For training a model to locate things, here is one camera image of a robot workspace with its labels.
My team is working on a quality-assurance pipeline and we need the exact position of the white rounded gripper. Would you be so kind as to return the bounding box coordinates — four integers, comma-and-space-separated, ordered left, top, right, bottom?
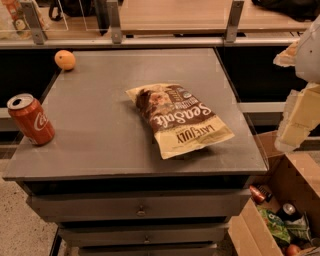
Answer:
273, 15, 320, 152

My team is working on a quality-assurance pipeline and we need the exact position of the brown sea salt chip bag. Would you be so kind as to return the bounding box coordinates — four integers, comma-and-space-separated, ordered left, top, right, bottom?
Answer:
126, 83, 234, 159

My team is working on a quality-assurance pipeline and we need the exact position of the green snack bag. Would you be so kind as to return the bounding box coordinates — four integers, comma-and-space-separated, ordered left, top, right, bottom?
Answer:
257, 207, 291, 247

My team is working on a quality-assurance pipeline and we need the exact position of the cardboard box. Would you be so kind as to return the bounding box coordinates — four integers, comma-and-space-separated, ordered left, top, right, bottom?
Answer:
229, 131, 320, 256

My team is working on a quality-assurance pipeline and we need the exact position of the dark can in box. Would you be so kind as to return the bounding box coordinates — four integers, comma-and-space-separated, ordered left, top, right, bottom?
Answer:
276, 203, 297, 221

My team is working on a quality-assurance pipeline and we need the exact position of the red apple in box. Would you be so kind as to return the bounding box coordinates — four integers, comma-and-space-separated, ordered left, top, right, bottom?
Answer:
285, 244, 301, 256

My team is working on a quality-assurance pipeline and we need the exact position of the wooden table top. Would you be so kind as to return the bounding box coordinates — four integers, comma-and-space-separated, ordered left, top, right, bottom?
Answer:
120, 0, 311, 34

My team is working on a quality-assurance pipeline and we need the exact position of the grey drawer cabinet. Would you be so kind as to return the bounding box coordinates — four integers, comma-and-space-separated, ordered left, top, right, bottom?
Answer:
5, 48, 266, 256

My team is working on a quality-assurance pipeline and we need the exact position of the orange fruit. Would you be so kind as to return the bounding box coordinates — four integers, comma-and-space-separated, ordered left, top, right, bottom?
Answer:
54, 50, 76, 70

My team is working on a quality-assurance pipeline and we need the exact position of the red coca-cola can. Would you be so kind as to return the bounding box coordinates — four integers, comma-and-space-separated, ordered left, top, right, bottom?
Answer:
7, 93, 55, 146

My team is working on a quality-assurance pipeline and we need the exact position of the orange package behind glass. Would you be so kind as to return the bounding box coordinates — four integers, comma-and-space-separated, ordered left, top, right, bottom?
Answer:
0, 0, 31, 40

